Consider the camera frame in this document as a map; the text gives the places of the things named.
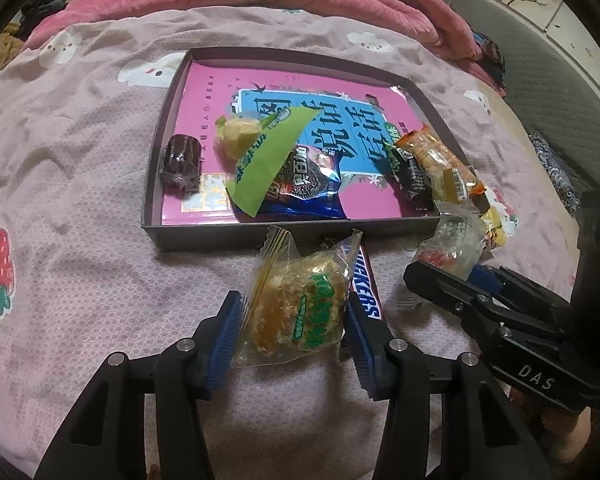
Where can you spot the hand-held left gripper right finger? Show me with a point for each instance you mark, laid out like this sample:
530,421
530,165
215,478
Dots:
362,350

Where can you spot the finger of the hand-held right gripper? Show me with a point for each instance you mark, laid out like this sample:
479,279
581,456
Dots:
440,285
520,290

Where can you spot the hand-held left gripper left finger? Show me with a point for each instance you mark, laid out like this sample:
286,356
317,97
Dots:
225,345

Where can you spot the clear crinkled snack packet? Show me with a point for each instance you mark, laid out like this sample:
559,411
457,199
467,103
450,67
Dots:
455,242

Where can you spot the brown chocolate bar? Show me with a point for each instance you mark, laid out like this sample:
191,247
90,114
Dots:
367,285

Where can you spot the yellow panda snack packet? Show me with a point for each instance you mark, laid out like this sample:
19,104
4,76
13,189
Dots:
497,225

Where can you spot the clear green-print pastry packet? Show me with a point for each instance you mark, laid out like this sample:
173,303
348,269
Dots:
295,310

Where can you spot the black and green snack packet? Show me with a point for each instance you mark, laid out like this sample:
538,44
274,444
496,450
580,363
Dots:
410,177

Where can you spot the grey shallow cardboard box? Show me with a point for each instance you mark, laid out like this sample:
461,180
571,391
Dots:
205,235

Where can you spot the light green snack packet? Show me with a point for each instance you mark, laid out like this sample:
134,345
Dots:
267,165

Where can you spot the dark brown cake roll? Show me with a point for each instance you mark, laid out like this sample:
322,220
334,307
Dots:
180,160

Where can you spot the yellow candy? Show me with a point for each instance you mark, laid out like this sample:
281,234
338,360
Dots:
237,135

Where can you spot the person's right hand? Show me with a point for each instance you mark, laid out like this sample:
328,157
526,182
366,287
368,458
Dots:
575,435

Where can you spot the dark floral cloth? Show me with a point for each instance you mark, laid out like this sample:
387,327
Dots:
555,175

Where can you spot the orange snack packet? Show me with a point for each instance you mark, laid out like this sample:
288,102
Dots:
430,152

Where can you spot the blue cookie packet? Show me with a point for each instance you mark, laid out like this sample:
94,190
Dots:
305,190

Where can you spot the pink printed bedsheet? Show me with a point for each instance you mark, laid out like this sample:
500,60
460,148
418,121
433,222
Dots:
80,185

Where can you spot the dark folded clothes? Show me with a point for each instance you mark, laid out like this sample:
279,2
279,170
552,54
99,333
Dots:
492,57

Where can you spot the pink picture book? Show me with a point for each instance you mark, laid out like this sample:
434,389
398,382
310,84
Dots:
205,95

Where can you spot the tan knitted cloth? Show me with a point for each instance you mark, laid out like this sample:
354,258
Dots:
10,50

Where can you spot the dark clothes pile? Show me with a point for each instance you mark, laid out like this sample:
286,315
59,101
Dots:
42,7

